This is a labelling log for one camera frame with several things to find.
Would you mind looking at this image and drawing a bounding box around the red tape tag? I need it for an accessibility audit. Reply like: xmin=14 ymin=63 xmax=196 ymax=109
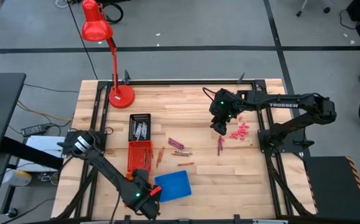
xmin=149 ymin=185 xmax=163 ymax=197

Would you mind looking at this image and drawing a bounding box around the red plastic basket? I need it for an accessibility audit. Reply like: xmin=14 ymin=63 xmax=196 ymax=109
xmin=126 ymin=140 xmax=153 ymax=174

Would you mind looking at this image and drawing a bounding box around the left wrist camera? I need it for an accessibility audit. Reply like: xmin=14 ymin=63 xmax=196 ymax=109
xmin=132 ymin=169 xmax=152 ymax=189

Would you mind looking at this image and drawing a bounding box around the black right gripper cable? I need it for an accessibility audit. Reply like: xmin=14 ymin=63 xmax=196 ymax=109
xmin=202 ymin=86 xmax=223 ymax=102

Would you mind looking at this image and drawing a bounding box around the office chair base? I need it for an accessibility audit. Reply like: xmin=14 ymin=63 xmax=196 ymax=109
xmin=295 ymin=0 xmax=332 ymax=17

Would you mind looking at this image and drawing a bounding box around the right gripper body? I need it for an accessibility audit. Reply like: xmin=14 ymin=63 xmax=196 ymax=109
xmin=209 ymin=102 xmax=237 ymax=126

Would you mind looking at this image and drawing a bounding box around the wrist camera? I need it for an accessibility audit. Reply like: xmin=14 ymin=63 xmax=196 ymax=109
xmin=132 ymin=169 xmax=152 ymax=189
xmin=211 ymin=121 xmax=229 ymax=137

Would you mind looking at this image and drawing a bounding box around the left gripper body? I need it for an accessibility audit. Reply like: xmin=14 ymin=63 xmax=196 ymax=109
xmin=126 ymin=186 xmax=163 ymax=220

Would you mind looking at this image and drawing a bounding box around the black power adapter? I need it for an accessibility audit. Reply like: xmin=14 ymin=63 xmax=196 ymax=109
xmin=21 ymin=123 xmax=48 ymax=138

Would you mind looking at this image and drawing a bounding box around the black cable loop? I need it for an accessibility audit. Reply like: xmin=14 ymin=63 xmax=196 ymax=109
xmin=105 ymin=2 xmax=125 ymax=25

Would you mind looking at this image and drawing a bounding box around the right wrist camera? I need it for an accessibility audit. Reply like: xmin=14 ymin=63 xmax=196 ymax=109
xmin=211 ymin=121 xmax=229 ymax=137

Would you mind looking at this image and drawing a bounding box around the white control box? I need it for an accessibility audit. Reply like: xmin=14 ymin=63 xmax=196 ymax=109
xmin=17 ymin=136 xmax=64 ymax=173

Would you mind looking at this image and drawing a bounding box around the blue plastic basket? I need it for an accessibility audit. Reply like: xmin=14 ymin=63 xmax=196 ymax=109
xmin=154 ymin=169 xmax=192 ymax=203

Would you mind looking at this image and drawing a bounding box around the black lamp cable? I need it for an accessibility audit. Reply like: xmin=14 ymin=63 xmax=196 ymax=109
xmin=67 ymin=0 xmax=99 ymax=81

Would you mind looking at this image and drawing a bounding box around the red desk lamp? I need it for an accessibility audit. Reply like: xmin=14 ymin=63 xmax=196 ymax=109
xmin=80 ymin=0 xmax=136 ymax=110

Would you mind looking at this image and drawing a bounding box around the black plastic basket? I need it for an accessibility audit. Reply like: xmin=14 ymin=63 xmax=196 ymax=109
xmin=128 ymin=113 xmax=152 ymax=142

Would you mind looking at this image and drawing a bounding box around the white and yellow device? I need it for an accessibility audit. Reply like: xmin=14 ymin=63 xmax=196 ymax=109
xmin=2 ymin=169 xmax=32 ymax=187

